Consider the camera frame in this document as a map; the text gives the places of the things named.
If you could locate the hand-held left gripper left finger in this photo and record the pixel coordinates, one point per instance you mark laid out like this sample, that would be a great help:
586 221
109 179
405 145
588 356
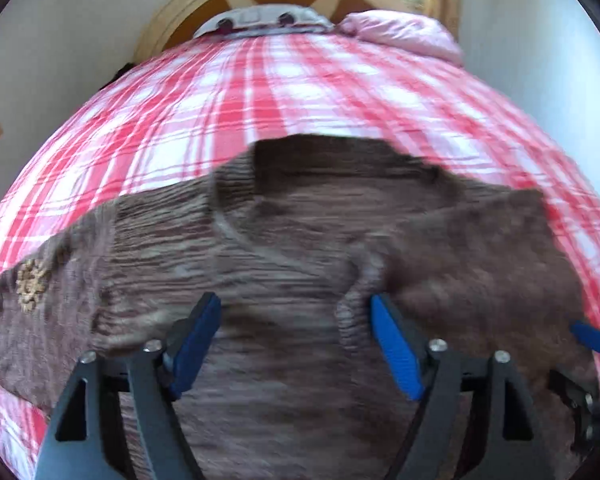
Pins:
195 345

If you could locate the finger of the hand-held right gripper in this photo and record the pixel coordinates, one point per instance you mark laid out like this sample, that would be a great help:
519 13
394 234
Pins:
592 337
572 392

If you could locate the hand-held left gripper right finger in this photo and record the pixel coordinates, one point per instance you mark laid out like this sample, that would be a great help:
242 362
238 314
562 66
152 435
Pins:
395 350

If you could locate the brown knitted sweater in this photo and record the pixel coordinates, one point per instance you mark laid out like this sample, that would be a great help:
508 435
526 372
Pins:
280 240

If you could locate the red white plaid bed blanket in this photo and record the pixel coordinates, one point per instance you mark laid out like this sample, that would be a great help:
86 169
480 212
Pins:
280 90

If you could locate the pink pillow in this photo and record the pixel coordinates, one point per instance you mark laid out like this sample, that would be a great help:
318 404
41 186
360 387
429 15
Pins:
405 32

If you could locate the grey pillow with dark buttons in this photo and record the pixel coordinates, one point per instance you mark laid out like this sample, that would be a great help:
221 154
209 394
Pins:
260 15

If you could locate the wooden arched headboard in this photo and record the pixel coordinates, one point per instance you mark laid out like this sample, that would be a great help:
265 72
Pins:
180 5

